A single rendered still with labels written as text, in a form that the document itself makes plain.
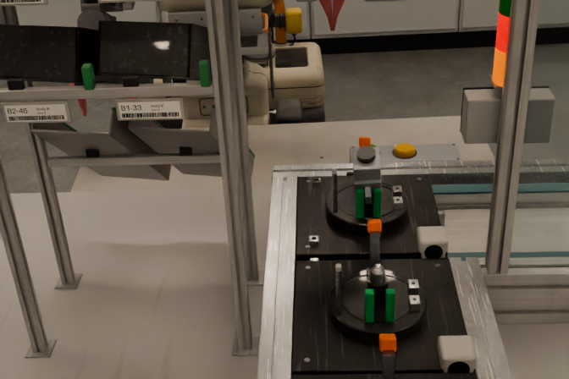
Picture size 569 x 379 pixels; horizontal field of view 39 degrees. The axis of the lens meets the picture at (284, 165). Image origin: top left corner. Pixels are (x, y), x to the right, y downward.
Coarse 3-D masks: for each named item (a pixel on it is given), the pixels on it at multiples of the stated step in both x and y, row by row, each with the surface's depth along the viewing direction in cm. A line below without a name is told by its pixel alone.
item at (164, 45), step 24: (120, 24) 108; (144, 24) 107; (168, 24) 107; (192, 24) 106; (120, 48) 108; (144, 48) 108; (168, 48) 107; (192, 48) 107; (120, 72) 109; (144, 72) 108; (168, 72) 107; (192, 72) 108
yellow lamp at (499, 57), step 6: (498, 54) 109; (504, 54) 108; (498, 60) 110; (504, 60) 109; (498, 66) 110; (504, 66) 109; (498, 72) 110; (492, 78) 113; (498, 78) 111; (498, 84) 111
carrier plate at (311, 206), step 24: (312, 192) 144; (408, 192) 143; (432, 192) 142; (312, 216) 138; (408, 216) 136; (432, 216) 136; (336, 240) 131; (360, 240) 131; (384, 240) 131; (408, 240) 130
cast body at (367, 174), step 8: (352, 152) 131; (360, 152) 129; (368, 152) 129; (376, 152) 130; (360, 160) 129; (368, 160) 129; (376, 160) 129; (360, 168) 129; (368, 168) 129; (376, 168) 129; (360, 176) 130; (368, 176) 130; (376, 176) 130; (360, 184) 131; (368, 184) 131; (376, 184) 131; (368, 192) 131; (368, 200) 131
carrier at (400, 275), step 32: (320, 288) 121; (352, 288) 117; (384, 288) 113; (416, 288) 115; (448, 288) 119; (320, 320) 115; (352, 320) 112; (384, 320) 111; (416, 320) 111; (448, 320) 114; (320, 352) 109; (352, 352) 109; (416, 352) 108; (448, 352) 105
